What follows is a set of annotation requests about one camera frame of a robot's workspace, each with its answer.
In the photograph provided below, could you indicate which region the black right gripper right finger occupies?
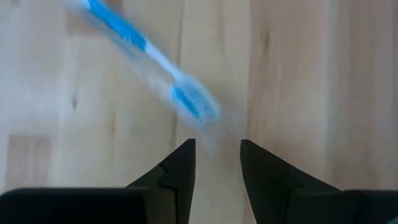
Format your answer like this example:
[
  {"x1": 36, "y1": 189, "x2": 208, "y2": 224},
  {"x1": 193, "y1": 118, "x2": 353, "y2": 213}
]
[{"x1": 241, "y1": 139, "x2": 363, "y2": 224}]

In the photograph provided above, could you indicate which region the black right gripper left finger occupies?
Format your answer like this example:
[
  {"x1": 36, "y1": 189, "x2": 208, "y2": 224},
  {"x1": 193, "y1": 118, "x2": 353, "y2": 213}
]
[{"x1": 126, "y1": 139, "x2": 196, "y2": 224}]

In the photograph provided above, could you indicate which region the blue toothbrush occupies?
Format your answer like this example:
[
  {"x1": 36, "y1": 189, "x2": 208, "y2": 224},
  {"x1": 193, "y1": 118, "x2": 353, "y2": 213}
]
[{"x1": 62, "y1": 0, "x2": 231, "y2": 150}]

